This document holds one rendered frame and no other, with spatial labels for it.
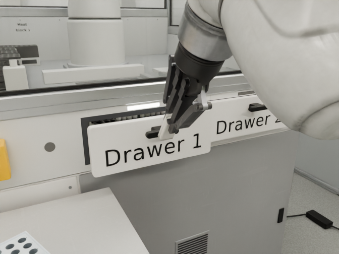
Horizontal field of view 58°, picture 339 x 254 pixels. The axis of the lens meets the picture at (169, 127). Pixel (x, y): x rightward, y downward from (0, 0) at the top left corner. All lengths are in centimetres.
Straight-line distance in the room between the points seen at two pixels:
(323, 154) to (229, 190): 150
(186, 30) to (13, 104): 38
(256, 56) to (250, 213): 86
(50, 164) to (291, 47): 57
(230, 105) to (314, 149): 166
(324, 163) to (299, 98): 217
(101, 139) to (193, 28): 32
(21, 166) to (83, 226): 19
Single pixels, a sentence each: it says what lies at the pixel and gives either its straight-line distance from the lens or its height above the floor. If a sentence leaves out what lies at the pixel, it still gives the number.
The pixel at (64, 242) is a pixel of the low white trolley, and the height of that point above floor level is 76.
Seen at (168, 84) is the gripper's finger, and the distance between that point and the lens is 56.
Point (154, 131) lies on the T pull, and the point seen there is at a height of 91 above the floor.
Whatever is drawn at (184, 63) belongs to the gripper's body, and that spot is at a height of 107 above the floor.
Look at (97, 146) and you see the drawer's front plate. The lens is 63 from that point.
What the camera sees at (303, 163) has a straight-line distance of 253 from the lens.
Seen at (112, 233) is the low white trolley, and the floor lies 76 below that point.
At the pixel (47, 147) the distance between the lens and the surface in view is 69.
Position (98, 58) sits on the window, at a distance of 68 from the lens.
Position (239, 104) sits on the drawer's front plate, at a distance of 84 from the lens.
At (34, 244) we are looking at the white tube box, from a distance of 56.
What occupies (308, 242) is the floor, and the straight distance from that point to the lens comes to 190.
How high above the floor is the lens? 113
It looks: 20 degrees down
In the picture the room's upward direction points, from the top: straight up
